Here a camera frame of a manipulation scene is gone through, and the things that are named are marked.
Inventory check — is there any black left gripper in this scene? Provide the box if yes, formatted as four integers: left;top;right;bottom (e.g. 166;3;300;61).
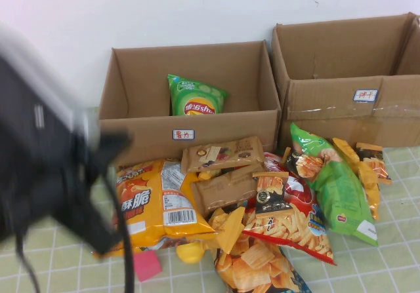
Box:
65;128;132;254

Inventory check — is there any green Lays chips bag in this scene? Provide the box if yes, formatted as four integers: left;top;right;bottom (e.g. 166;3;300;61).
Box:
167;73;230;117

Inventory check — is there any large yellow corn snack bag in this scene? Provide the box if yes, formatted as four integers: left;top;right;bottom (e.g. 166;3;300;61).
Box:
113;158;219;258

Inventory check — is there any black orange small snack packet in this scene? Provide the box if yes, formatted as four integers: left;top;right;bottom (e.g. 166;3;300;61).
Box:
356;142;393;186
283;147;326;180
251;170;290;218

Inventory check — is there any red fries snack bag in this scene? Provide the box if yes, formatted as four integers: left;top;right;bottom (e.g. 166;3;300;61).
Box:
241;151;338;267

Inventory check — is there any pink foam block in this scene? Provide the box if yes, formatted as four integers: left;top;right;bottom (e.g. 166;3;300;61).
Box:
133;250;163;283

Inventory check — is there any small open cardboard box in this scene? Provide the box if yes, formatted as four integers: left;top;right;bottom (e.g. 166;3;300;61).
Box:
98;40;282;168

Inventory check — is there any brown biscuit packet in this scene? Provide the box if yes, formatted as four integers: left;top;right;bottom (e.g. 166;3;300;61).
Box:
190;163;266;218
180;136;265;172

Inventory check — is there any orange ridged chips bag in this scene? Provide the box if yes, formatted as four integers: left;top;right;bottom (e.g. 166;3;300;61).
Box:
211;235;312;293

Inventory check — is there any green shrimp chips bag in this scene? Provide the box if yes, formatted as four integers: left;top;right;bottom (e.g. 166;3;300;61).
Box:
290;122;379;247

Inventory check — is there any large taped cardboard box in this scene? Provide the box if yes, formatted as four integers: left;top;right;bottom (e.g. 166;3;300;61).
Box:
270;12;420;149

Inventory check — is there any green checked tablecloth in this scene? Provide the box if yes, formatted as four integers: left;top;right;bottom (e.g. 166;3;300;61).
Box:
0;106;420;293

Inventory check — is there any plain brown cardboard box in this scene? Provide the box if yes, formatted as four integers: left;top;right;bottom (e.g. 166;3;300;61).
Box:
395;14;420;77

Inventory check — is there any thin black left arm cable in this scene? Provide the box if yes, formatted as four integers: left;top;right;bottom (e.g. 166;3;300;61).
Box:
12;230;42;293

